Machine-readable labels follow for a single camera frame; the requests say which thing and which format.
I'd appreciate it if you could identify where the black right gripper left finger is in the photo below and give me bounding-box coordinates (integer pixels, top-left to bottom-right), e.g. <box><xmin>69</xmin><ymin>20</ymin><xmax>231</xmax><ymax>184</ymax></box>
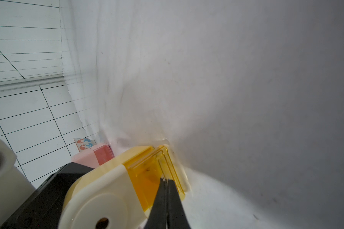
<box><xmin>144</xmin><ymin>178</ymin><xmax>168</xmax><ymax>229</ymax></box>

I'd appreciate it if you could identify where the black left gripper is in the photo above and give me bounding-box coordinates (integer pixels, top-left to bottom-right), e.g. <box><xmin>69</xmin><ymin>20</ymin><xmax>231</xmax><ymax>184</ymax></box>
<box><xmin>0</xmin><ymin>162</ymin><xmax>93</xmax><ymax>229</ymax></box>

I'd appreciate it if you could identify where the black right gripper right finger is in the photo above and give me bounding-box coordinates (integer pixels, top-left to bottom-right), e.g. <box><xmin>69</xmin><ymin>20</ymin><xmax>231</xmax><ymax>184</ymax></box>
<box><xmin>166</xmin><ymin>179</ymin><xmax>191</xmax><ymax>229</ymax></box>

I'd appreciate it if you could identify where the yellow tray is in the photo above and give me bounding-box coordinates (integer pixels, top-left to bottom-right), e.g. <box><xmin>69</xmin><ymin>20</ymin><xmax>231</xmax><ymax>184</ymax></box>
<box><xmin>123</xmin><ymin>146</ymin><xmax>188</xmax><ymax>214</ymax></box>

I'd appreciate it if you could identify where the yellow sharpener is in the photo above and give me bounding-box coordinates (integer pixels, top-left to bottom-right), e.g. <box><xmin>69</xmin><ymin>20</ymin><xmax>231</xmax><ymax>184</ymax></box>
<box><xmin>58</xmin><ymin>146</ymin><xmax>154</xmax><ymax>229</ymax></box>

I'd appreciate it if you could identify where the pink sharpener top row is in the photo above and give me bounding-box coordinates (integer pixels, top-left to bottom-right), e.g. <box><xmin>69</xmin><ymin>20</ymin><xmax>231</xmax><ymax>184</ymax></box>
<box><xmin>71</xmin><ymin>143</ymin><xmax>115</xmax><ymax>169</ymax></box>

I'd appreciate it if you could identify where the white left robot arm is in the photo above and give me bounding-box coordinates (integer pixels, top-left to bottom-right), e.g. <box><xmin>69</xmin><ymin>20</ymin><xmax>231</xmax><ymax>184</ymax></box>
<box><xmin>0</xmin><ymin>140</ymin><xmax>92</xmax><ymax>229</ymax></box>

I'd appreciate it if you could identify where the patterned ceramic bowl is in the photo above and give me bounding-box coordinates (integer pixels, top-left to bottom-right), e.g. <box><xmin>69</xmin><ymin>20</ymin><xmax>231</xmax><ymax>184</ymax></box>
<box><xmin>74</xmin><ymin>137</ymin><xmax>97</xmax><ymax>152</ymax></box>

